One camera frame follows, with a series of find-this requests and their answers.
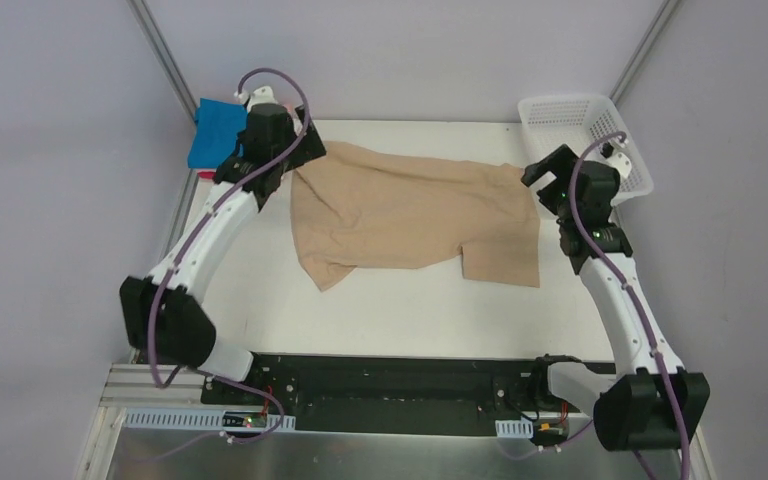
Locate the beige t shirt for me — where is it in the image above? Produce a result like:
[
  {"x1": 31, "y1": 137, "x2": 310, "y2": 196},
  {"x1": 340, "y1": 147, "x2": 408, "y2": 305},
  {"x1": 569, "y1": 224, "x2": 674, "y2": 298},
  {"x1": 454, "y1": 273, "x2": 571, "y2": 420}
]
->
[{"x1": 290, "y1": 141, "x2": 541, "y2": 291}]

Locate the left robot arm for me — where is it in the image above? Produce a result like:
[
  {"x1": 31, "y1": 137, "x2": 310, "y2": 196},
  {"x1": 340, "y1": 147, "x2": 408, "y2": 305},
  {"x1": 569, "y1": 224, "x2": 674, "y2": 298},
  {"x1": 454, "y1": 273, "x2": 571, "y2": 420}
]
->
[{"x1": 119, "y1": 101, "x2": 326, "y2": 382}]

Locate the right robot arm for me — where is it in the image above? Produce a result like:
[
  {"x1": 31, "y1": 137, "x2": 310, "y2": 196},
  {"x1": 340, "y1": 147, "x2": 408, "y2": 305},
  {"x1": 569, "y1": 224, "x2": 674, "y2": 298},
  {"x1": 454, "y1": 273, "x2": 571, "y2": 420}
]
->
[{"x1": 522, "y1": 144, "x2": 710, "y2": 451}]

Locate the white plastic basket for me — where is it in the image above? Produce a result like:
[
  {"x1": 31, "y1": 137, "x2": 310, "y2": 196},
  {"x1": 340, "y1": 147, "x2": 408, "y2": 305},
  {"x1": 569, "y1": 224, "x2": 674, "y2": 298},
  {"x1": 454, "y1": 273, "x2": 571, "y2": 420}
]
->
[{"x1": 517, "y1": 94, "x2": 654, "y2": 205}]

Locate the blue folded t shirt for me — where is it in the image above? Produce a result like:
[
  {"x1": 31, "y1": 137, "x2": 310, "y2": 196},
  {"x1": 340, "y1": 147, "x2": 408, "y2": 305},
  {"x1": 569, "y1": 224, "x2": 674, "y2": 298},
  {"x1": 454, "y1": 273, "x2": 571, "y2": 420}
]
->
[{"x1": 187, "y1": 98, "x2": 247, "y2": 170}]

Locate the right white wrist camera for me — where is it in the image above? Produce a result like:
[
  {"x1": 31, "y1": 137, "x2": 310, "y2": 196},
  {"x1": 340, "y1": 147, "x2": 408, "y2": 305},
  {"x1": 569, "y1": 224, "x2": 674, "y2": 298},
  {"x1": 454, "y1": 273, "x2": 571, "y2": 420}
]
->
[{"x1": 599, "y1": 136, "x2": 633, "y2": 180}]

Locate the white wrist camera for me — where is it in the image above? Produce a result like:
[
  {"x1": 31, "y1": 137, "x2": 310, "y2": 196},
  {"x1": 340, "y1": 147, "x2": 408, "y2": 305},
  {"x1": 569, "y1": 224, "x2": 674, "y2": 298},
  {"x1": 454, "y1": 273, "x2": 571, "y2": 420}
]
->
[
  {"x1": 234, "y1": 85, "x2": 279, "y2": 111},
  {"x1": 599, "y1": 136, "x2": 633, "y2": 180}
]

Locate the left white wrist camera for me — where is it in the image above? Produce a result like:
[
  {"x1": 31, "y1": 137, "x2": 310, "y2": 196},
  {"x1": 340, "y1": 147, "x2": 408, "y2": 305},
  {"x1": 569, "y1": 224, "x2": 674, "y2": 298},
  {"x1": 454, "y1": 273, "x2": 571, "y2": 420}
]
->
[{"x1": 234, "y1": 85, "x2": 279, "y2": 111}]

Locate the right aluminium frame post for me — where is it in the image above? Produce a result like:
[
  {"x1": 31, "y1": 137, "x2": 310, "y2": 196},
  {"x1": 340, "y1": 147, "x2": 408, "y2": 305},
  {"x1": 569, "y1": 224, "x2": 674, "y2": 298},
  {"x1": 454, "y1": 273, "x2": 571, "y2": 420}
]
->
[{"x1": 609, "y1": 0, "x2": 683, "y2": 105}]

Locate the aluminium frame post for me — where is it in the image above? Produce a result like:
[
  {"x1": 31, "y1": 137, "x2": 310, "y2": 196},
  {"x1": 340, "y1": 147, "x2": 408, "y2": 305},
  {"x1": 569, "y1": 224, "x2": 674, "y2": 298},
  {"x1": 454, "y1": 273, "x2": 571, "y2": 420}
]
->
[
  {"x1": 126, "y1": 0, "x2": 198, "y2": 122},
  {"x1": 609, "y1": 0, "x2": 683, "y2": 105}
]

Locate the left aluminium frame post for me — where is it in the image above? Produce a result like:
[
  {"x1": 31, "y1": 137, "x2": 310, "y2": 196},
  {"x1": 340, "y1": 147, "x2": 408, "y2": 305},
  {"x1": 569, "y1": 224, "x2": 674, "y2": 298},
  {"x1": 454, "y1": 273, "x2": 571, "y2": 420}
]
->
[{"x1": 126, "y1": 0, "x2": 198, "y2": 122}]

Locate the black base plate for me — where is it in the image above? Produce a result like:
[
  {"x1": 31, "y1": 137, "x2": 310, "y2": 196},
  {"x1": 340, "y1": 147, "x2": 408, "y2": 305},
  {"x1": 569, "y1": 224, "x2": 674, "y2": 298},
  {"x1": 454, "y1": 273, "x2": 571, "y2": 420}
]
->
[{"x1": 200, "y1": 353, "x2": 581, "y2": 437}]

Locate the right white cable duct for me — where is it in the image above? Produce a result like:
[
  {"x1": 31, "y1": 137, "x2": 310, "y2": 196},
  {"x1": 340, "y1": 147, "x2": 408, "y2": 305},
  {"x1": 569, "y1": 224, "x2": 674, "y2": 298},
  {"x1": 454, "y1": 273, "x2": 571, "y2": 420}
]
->
[{"x1": 495, "y1": 418, "x2": 534, "y2": 439}]

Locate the white cable duct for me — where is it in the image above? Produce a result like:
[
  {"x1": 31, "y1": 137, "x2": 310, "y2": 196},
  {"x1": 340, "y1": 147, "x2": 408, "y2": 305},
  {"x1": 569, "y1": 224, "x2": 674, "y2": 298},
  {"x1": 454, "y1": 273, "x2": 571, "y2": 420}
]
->
[
  {"x1": 495, "y1": 418, "x2": 534, "y2": 439},
  {"x1": 123, "y1": 408, "x2": 296, "y2": 433}
]

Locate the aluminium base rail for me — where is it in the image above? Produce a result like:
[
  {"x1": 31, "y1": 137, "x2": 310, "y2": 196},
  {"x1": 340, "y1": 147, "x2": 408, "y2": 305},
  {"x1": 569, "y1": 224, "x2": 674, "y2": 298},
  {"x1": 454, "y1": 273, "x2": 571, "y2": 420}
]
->
[{"x1": 99, "y1": 364, "x2": 204, "y2": 408}]

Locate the left white cable duct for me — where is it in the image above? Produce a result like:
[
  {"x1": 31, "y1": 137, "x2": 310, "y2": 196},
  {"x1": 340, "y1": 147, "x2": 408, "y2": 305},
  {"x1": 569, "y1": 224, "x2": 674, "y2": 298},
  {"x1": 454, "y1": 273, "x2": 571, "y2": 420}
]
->
[{"x1": 123, "y1": 408, "x2": 296, "y2": 433}]

